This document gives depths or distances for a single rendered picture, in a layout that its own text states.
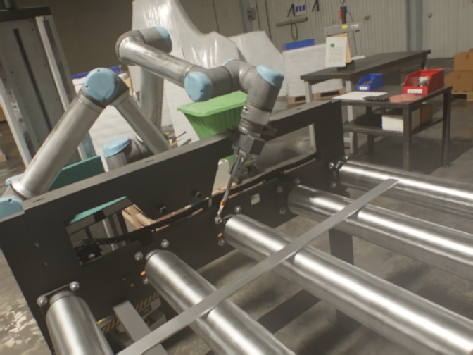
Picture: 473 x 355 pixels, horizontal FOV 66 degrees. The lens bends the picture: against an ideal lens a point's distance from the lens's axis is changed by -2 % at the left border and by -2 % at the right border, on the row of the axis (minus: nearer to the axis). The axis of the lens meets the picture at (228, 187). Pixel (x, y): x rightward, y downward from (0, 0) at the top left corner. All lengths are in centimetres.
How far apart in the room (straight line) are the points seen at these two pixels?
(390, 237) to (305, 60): 688
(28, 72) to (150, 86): 59
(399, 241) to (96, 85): 113
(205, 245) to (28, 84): 118
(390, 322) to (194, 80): 81
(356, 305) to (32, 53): 175
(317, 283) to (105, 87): 100
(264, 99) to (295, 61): 675
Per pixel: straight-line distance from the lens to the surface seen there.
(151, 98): 181
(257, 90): 114
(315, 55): 789
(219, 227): 131
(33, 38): 205
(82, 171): 202
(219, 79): 116
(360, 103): 356
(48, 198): 111
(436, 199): 139
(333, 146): 165
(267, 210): 145
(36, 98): 202
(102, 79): 146
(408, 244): 113
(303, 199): 136
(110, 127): 445
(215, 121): 371
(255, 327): 83
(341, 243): 182
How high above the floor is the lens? 147
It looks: 22 degrees down
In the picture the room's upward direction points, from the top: 11 degrees counter-clockwise
